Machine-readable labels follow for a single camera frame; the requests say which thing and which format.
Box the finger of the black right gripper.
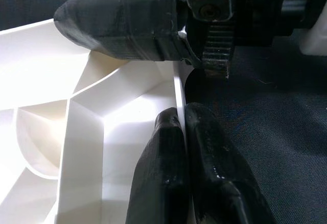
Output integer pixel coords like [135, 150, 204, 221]
[53, 0, 205, 69]

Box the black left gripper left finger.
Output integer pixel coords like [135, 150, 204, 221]
[124, 107, 191, 224]

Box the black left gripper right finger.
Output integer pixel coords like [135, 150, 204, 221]
[184, 103, 277, 224]

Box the white plastic children table top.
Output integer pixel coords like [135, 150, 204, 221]
[0, 18, 195, 224]

